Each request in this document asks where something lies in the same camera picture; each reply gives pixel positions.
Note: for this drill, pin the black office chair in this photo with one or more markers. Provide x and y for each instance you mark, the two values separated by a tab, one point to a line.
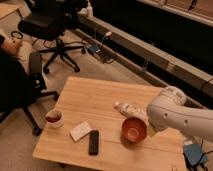
48	20

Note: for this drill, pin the white sponge block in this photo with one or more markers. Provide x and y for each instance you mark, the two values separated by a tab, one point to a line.
80	131

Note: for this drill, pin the black remote control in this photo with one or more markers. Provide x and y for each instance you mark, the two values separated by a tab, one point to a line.
94	142

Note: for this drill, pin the white spray bottle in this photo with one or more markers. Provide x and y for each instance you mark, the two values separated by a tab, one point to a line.
89	9

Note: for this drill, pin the orange ceramic bowl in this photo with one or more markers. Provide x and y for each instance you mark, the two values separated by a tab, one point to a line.
134	130

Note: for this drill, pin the blue box on floor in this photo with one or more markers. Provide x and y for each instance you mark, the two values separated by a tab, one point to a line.
194	154

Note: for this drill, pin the wooden desk corner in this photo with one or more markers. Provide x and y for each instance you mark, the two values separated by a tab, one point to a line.
7	9

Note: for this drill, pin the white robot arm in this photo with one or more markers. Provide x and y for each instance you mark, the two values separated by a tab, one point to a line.
168	109

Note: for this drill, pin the power strip on floor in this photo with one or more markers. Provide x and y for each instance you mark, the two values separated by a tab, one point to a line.
101	56

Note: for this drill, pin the dark office chair foreground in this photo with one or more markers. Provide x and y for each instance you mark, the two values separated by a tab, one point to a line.
18	90

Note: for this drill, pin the white mug with dark drink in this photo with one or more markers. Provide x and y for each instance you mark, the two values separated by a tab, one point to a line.
55	118

